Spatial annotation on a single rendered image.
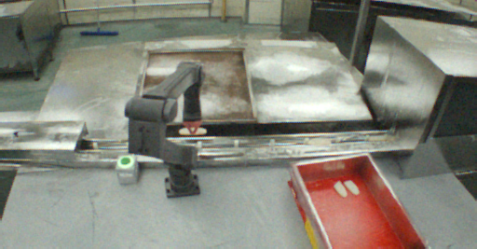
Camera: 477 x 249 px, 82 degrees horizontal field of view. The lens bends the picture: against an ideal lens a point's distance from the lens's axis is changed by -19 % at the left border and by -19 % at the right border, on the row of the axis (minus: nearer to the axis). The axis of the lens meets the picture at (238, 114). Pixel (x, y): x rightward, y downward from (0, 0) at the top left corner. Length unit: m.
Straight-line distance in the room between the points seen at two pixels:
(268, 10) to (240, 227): 3.89
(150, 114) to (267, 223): 0.56
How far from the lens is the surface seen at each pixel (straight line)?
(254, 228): 1.08
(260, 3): 4.64
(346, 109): 1.52
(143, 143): 0.75
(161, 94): 0.78
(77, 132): 1.35
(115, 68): 1.97
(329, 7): 2.95
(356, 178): 1.31
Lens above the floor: 1.71
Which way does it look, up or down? 36 degrees down
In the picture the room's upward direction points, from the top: 3 degrees clockwise
